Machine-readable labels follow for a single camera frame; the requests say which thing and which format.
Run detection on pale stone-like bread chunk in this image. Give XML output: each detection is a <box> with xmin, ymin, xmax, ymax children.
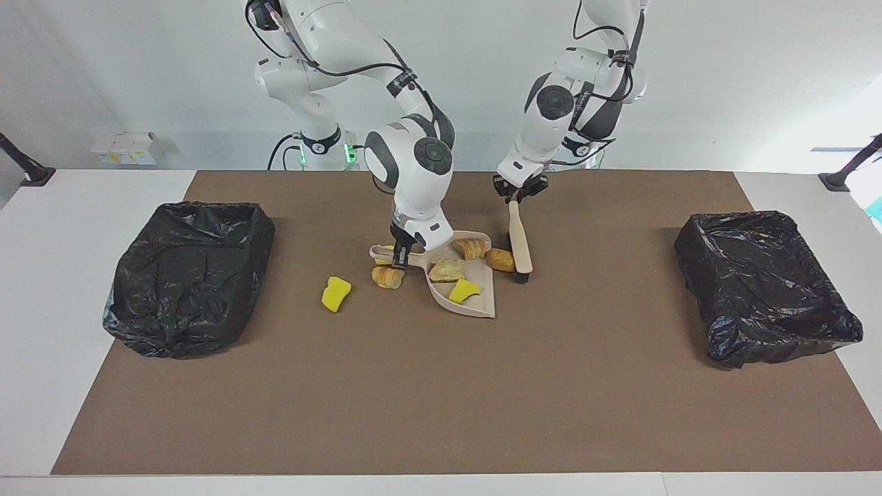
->
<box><xmin>428</xmin><ymin>258</ymin><xmax>466</xmax><ymax>284</ymax></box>

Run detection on beige hand brush black bristles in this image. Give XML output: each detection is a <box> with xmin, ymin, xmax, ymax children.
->
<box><xmin>506</xmin><ymin>199</ymin><xmax>534</xmax><ymax>286</ymax></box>

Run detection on yellow wedge sponge piece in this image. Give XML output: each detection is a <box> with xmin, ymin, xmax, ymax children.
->
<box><xmin>448</xmin><ymin>278</ymin><xmax>482</xmax><ymax>304</ymax></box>

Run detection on beige plastic dustpan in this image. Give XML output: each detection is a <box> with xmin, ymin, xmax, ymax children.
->
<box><xmin>369</xmin><ymin>231</ymin><xmax>498</xmax><ymax>320</ymax></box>

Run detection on black bag lined bin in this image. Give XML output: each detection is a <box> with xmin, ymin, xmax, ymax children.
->
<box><xmin>673</xmin><ymin>210</ymin><xmax>864</xmax><ymax>370</ymax></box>
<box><xmin>103</xmin><ymin>200</ymin><xmax>276</xmax><ymax>360</ymax></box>

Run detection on brown table mat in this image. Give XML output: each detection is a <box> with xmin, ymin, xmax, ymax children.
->
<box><xmin>50</xmin><ymin>170</ymin><xmax>882</xmax><ymax>476</ymax></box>

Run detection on white cardboard box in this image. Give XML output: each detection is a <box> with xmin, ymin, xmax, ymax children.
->
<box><xmin>90</xmin><ymin>130</ymin><xmax>167</xmax><ymax>167</ymax></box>

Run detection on black right base cable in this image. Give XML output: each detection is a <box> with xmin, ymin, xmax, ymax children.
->
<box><xmin>267</xmin><ymin>132</ymin><xmax>305</xmax><ymax>172</ymax></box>

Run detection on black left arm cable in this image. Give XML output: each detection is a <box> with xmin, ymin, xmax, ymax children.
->
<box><xmin>571</xmin><ymin>0</ymin><xmax>646</xmax><ymax>105</ymax></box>

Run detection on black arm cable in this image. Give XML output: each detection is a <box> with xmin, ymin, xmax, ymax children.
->
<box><xmin>571</xmin><ymin>0</ymin><xmax>646</xmax><ymax>105</ymax></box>
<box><xmin>245</xmin><ymin>0</ymin><xmax>443</xmax><ymax>126</ymax></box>

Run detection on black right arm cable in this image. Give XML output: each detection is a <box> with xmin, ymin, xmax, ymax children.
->
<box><xmin>245</xmin><ymin>0</ymin><xmax>443</xmax><ymax>126</ymax></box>

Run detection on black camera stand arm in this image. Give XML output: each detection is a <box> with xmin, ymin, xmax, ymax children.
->
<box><xmin>0</xmin><ymin>131</ymin><xmax>57</xmax><ymax>187</ymax></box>
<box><xmin>818</xmin><ymin>134</ymin><xmax>882</xmax><ymax>193</ymax></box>

